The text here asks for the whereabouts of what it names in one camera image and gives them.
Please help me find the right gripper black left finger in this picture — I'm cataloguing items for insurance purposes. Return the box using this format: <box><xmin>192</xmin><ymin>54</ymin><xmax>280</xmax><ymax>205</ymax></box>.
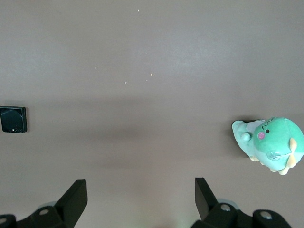
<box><xmin>0</xmin><ymin>179</ymin><xmax>88</xmax><ymax>228</ymax></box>

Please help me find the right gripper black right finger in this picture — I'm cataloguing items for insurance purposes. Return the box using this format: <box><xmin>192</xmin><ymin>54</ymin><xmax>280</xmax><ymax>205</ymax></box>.
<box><xmin>190</xmin><ymin>177</ymin><xmax>292</xmax><ymax>228</ymax></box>

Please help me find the black flip phone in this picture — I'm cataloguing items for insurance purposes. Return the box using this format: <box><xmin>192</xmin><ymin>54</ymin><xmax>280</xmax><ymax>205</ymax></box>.
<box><xmin>0</xmin><ymin>106</ymin><xmax>27</xmax><ymax>133</ymax></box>

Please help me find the green dinosaur plush toy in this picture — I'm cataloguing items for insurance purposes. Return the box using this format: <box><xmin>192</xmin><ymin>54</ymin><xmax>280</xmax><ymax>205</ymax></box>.
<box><xmin>231</xmin><ymin>116</ymin><xmax>304</xmax><ymax>176</ymax></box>

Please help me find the brown table cover mat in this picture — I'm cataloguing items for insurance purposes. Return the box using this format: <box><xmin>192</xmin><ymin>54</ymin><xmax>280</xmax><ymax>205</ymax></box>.
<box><xmin>0</xmin><ymin>0</ymin><xmax>304</xmax><ymax>228</ymax></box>

